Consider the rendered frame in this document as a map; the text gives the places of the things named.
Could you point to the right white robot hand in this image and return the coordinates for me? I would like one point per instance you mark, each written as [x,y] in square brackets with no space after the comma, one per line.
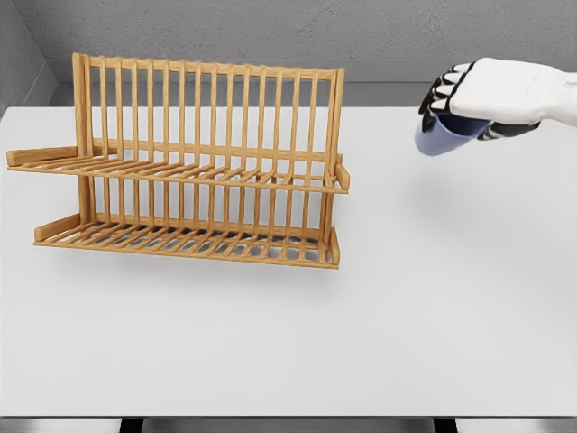
[496,92]

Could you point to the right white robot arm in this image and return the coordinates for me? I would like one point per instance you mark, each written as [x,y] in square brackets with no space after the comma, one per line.
[569,97]

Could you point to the blue cup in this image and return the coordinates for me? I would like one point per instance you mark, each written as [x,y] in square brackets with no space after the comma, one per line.
[439,137]

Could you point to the wooden two-tier dish rack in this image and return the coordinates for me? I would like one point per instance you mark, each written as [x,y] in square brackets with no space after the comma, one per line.
[189,171]

